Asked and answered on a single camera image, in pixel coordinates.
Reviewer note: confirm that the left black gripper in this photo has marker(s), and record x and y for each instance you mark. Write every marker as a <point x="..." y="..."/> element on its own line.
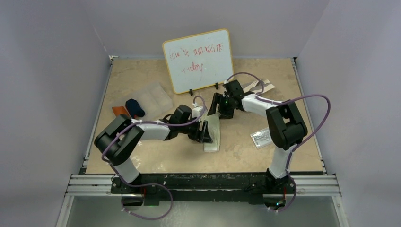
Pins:
<point x="201" y="136"/>

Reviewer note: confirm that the clear plastic divided tray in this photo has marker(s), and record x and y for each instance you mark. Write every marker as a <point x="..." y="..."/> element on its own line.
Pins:
<point x="152" y="98"/>

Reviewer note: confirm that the aluminium frame rail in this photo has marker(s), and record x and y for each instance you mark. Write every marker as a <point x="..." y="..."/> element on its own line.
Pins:
<point x="307" y="184"/>

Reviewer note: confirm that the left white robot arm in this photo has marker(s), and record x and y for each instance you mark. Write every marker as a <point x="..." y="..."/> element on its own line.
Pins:
<point x="118" y="140"/>

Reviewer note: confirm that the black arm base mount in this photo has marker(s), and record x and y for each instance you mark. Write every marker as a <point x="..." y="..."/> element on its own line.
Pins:
<point x="255" y="188"/>

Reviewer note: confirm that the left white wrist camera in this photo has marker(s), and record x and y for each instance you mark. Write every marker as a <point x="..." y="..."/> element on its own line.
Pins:
<point x="197" y="111"/>

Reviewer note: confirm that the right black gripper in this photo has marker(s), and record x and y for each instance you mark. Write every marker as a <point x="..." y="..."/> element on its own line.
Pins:
<point x="219" y="98"/>

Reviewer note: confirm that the whiteboard with yellow frame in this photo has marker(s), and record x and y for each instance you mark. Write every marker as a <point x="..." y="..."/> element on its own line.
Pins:
<point x="198" y="61"/>

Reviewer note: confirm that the clear plastic packaging bag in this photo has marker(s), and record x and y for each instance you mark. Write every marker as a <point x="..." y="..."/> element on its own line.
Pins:
<point x="261" y="138"/>

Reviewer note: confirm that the orange rolled underwear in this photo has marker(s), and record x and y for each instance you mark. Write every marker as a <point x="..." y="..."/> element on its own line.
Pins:
<point x="119" y="110"/>

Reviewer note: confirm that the grey underwear with beige band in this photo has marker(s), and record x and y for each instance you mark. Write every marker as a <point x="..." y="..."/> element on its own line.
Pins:
<point x="257" y="86"/>

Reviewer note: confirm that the navy rolled underwear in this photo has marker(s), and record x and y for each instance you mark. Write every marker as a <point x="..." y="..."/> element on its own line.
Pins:
<point x="134" y="109"/>

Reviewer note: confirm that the pale yellow underwear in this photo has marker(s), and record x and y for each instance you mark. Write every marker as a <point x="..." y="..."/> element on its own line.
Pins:
<point x="214" y="132"/>

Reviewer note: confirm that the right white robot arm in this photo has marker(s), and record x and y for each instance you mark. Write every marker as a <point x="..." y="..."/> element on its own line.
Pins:
<point x="286" y="125"/>

